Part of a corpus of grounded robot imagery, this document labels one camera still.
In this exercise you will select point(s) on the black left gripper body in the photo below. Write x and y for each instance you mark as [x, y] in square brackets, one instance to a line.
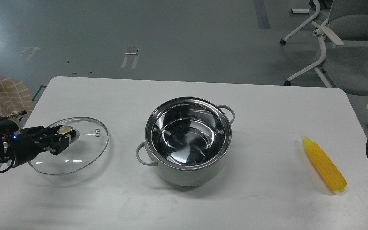
[29, 143]

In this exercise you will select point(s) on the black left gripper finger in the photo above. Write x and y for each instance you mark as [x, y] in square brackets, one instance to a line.
[58, 144]
[53, 131]

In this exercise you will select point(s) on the glass pot lid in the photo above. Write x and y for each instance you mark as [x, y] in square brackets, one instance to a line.
[90, 142]

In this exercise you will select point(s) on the yellow plastic corn cob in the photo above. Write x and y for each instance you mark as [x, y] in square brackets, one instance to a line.
[324, 166]

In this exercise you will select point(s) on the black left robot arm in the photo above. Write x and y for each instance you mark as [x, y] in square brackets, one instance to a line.
[8, 130]

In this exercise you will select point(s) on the pale green cooking pot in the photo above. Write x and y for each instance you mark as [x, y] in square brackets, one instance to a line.
[186, 140]

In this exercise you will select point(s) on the grey white office chair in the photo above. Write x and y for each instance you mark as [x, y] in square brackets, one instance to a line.
[338, 65]

